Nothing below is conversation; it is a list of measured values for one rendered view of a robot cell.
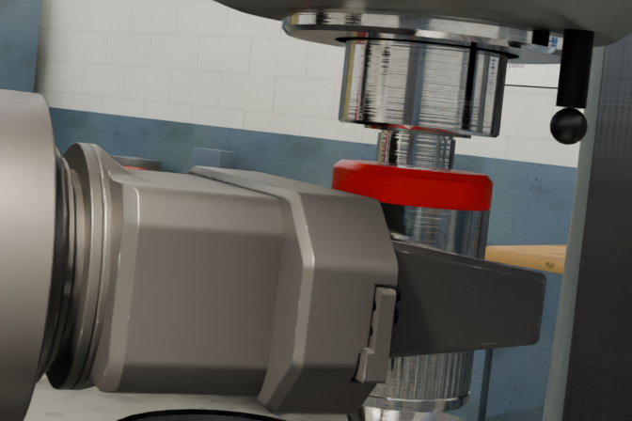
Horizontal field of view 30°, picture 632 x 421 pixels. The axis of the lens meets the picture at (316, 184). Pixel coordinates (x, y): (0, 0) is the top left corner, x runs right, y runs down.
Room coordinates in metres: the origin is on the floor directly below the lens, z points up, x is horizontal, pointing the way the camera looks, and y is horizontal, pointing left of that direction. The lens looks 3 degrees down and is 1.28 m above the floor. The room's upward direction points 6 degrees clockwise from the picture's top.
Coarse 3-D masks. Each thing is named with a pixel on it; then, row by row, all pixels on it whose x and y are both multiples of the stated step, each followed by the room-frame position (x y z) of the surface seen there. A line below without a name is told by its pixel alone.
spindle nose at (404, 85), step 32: (352, 64) 0.34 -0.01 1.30; (384, 64) 0.33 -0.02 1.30; (416, 64) 0.32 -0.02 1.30; (448, 64) 0.32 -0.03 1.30; (480, 64) 0.33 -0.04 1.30; (352, 96) 0.33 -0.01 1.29; (384, 96) 0.33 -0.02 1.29; (416, 96) 0.32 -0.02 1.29; (448, 96) 0.32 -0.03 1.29; (480, 96) 0.33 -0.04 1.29; (416, 128) 0.32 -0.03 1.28; (448, 128) 0.32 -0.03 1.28; (480, 128) 0.33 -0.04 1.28
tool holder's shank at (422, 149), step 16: (368, 128) 0.34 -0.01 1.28; (384, 128) 0.33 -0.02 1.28; (400, 128) 0.33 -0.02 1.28; (384, 144) 0.34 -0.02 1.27; (400, 144) 0.34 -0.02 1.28; (416, 144) 0.34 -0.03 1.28; (432, 144) 0.34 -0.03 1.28; (448, 144) 0.34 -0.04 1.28; (384, 160) 0.34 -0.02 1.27; (400, 160) 0.34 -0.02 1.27; (416, 160) 0.34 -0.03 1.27; (432, 160) 0.34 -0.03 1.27; (448, 160) 0.34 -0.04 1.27
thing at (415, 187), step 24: (336, 168) 0.34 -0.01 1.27; (360, 168) 0.33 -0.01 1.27; (384, 168) 0.33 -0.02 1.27; (408, 168) 0.33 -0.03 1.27; (360, 192) 0.33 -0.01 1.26; (384, 192) 0.33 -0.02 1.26; (408, 192) 0.32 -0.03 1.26; (432, 192) 0.32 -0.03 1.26; (456, 192) 0.33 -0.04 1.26; (480, 192) 0.33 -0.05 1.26
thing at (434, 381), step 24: (408, 216) 0.32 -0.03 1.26; (432, 216) 0.32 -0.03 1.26; (456, 216) 0.33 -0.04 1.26; (480, 216) 0.33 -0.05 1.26; (408, 240) 0.32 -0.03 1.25; (432, 240) 0.32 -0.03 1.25; (456, 240) 0.33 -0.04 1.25; (480, 240) 0.33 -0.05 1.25; (408, 360) 0.32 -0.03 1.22; (432, 360) 0.33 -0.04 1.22; (456, 360) 0.33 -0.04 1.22; (384, 384) 0.32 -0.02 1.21; (408, 384) 0.32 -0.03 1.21; (432, 384) 0.33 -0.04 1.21; (456, 384) 0.33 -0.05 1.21; (384, 408) 0.32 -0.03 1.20; (408, 408) 0.32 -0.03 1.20; (432, 408) 0.33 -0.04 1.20; (456, 408) 0.33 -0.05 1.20
